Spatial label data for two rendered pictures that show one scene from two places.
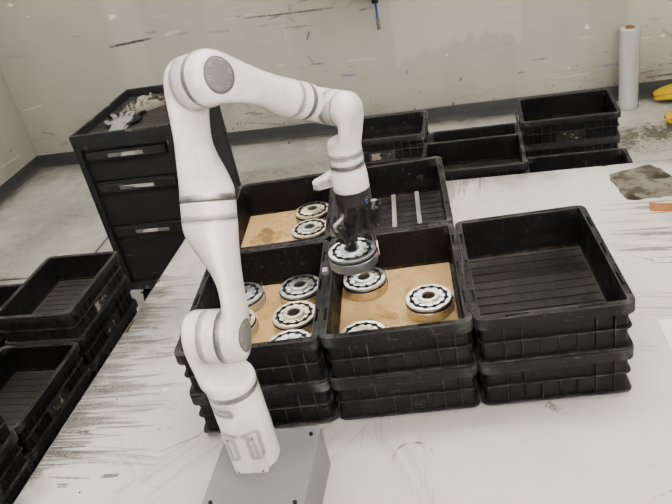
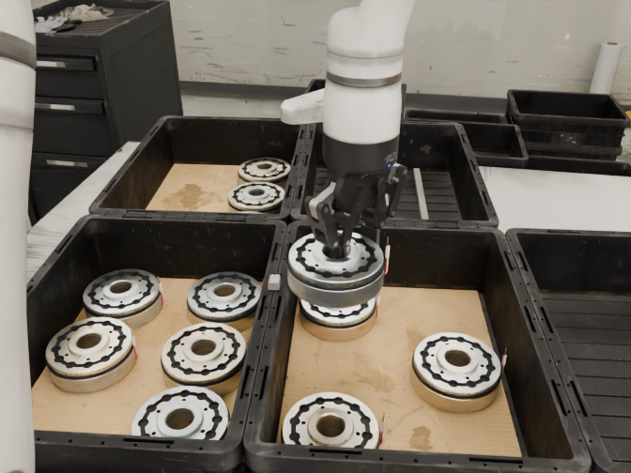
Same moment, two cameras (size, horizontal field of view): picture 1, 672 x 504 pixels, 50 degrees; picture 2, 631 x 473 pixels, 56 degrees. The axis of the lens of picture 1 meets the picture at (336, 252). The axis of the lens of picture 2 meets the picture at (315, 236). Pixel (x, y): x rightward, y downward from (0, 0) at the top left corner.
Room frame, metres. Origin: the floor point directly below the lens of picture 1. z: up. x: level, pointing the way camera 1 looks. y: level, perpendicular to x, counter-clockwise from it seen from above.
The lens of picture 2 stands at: (0.79, 0.03, 1.36)
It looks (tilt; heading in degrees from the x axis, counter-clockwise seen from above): 32 degrees down; 355
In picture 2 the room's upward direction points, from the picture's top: straight up
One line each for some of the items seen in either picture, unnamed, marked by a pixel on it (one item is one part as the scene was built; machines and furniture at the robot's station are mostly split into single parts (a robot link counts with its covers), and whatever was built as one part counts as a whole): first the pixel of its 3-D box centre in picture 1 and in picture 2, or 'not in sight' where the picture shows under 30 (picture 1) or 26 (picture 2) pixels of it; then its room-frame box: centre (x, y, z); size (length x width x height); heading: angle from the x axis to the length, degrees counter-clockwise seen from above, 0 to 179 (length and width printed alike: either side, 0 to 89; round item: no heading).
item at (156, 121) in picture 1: (174, 195); (104, 129); (3.14, 0.69, 0.45); 0.60 x 0.45 x 0.90; 165
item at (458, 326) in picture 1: (393, 279); (401, 321); (1.30, -0.11, 0.92); 0.40 x 0.30 x 0.02; 171
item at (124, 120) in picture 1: (119, 121); (45, 24); (3.04, 0.80, 0.88); 0.25 x 0.19 x 0.03; 165
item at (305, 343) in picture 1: (259, 296); (142, 310); (1.35, 0.19, 0.92); 0.40 x 0.30 x 0.02; 171
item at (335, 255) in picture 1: (352, 250); (335, 256); (1.31, -0.03, 1.00); 0.10 x 0.10 x 0.01
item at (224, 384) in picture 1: (219, 354); not in sight; (0.99, 0.23, 1.04); 0.09 x 0.09 x 0.17; 72
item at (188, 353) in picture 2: (293, 312); (204, 348); (1.33, 0.12, 0.86); 0.05 x 0.05 x 0.01
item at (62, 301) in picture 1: (80, 333); not in sight; (2.23, 0.98, 0.37); 0.40 x 0.30 x 0.45; 165
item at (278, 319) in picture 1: (294, 314); (204, 351); (1.33, 0.12, 0.86); 0.10 x 0.10 x 0.01
